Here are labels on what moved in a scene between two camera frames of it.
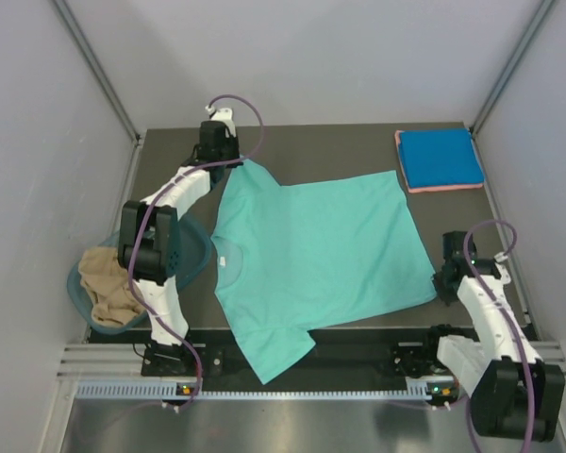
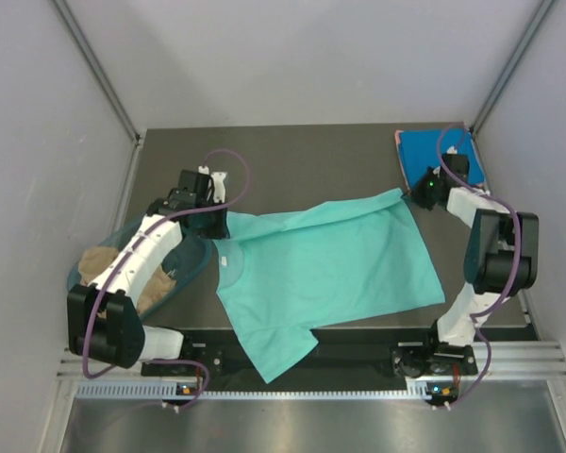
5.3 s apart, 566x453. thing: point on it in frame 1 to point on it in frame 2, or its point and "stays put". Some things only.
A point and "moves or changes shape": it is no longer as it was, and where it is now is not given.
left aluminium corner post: x=121 y=106 stays put
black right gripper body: x=445 y=290 to x=424 y=192
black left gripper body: x=230 y=150 to x=211 y=225
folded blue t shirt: x=441 y=158 stays put
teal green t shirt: x=291 y=259 moves or changes shape
